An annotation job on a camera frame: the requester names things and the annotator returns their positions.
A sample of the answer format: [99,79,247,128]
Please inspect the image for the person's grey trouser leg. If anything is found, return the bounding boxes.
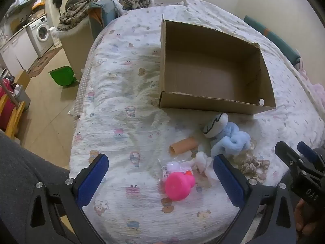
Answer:
[0,130,70,244]

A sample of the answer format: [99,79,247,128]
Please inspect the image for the teal pillow with fur trim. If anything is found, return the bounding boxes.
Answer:
[88,0,125,35]

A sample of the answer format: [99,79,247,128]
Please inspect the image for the beige armchair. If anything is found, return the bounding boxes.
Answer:
[59,22,95,78]

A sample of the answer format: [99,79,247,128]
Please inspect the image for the white kitchen cabinet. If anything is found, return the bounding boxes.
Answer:
[0,28,38,75]

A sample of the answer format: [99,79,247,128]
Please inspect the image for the pink fluffy cloth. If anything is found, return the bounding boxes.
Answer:
[297,58,325,105]

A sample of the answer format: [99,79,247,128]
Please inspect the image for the grey bucket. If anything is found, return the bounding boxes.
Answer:
[13,84,31,111]

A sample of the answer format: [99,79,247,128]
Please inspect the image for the pink plastic toy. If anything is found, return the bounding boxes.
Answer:
[165,171,196,201]

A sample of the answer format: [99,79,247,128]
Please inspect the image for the patterned floor rug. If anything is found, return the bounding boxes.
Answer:
[27,46,63,79]

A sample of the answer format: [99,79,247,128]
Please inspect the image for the white washing machine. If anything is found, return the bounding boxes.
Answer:
[26,15,54,58]

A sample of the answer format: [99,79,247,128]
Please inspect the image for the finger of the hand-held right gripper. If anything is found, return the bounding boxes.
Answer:
[275,141,305,181]
[297,141,323,173]

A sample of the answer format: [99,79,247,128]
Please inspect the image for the red suitcase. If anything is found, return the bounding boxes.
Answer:
[0,77,16,133]

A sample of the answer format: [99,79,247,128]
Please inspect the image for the clear plastic packet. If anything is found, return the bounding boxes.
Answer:
[157,158,195,182]

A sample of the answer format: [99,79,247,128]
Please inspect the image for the small brown cardboard box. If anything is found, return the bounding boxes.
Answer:
[15,69,31,92]

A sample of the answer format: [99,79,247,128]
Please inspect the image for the yellow wooden rack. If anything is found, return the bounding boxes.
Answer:
[0,94,26,140]

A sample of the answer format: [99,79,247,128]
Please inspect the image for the green plastic bin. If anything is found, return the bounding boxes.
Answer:
[48,65,80,87]

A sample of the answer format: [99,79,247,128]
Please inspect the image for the patterned knit blanket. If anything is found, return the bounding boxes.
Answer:
[56,0,153,32]

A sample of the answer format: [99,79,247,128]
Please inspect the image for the printed white bed sheet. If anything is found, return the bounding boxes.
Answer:
[69,0,325,244]

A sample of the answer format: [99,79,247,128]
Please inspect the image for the white crumpled cloth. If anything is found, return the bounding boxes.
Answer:
[190,151,215,181]

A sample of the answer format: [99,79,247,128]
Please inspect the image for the orange cardboard tube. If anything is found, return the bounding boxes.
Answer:
[169,137,199,156]

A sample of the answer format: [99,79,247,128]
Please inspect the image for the teal cushion with orange stripe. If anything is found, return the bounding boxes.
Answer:
[244,15,301,66]

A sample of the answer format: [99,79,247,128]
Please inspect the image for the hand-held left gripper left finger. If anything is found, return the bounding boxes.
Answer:
[24,153,109,244]

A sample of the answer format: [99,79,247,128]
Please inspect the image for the person's right hand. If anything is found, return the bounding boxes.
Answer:
[295,198,315,238]

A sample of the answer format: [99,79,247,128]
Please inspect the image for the light blue fluffy sock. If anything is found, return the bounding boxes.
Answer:
[210,122,251,162]

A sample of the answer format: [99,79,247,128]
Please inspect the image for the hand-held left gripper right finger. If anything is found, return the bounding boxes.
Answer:
[213,155,298,244]

